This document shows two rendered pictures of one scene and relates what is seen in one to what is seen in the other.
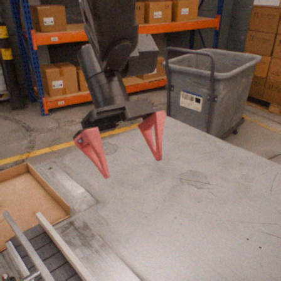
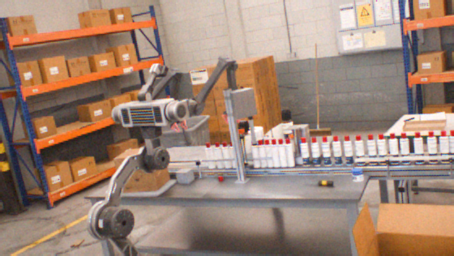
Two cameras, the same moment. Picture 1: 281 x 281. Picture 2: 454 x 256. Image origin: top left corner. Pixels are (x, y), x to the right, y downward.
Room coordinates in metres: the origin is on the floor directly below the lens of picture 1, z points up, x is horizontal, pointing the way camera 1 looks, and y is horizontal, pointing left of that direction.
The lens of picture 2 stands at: (-3.16, 1.10, 1.89)
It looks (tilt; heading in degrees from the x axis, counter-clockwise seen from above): 12 degrees down; 337
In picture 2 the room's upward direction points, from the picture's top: 10 degrees counter-clockwise
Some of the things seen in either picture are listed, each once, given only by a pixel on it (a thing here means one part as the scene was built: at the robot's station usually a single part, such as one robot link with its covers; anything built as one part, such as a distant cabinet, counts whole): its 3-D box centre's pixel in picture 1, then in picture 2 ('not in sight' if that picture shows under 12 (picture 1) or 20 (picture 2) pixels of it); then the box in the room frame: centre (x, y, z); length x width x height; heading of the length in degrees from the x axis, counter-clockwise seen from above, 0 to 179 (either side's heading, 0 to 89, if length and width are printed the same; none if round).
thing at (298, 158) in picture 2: not in sight; (299, 144); (-0.36, -0.60, 1.01); 0.14 x 0.13 x 0.26; 40
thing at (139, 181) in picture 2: not in sight; (142, 169); (0.24, 0.42, 0.99); 0.30 x 0.24 x 0.27; 50
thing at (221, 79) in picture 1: (207, 94); (183, 147); (2.65, -0.65, 0.48); 0.89 x 0.63 x 0.96; 141
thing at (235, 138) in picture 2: not in sight; (234, 135); (-0.22, -0.17, 1.16); 0.04 x 0.04 x 0.67; 40
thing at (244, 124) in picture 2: not in sight; (246, 138); (0.15, -0.42, 1.03); 0.09 x 0.09 x 0.30
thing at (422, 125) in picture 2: not in sight; (424, 125); (-0.22, -1.94, 0.82); 0.34 x 0.24 x 0.03; 37
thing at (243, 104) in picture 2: not in sight; (241, 103); (-0.23, -0.26, 1.38); 0.17 x 0.10 x 0.19; 95
